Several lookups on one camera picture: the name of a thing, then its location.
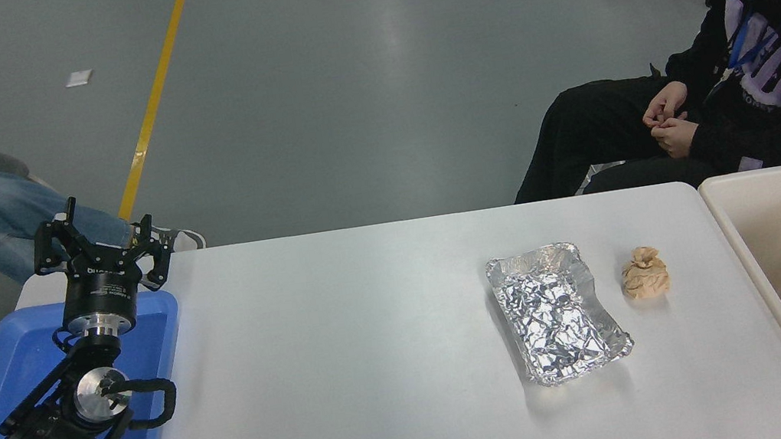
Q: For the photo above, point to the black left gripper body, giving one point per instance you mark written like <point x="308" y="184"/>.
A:
<point x="101" y="292"/>

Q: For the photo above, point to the person's left hand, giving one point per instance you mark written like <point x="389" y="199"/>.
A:
<point x="678" y="136"/>

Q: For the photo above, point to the person's right hand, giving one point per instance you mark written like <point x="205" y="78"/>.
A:
<point x="669" y="104"/>

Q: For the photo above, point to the white paper scrap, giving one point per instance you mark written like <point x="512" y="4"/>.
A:
<point x="77" y="78"/>

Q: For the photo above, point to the crumpled tan paper ball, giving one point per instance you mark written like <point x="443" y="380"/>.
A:
<point x="644" y="274"/>

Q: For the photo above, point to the crinkled foil tray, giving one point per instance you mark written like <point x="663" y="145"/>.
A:
<point x="552" y="319"/>

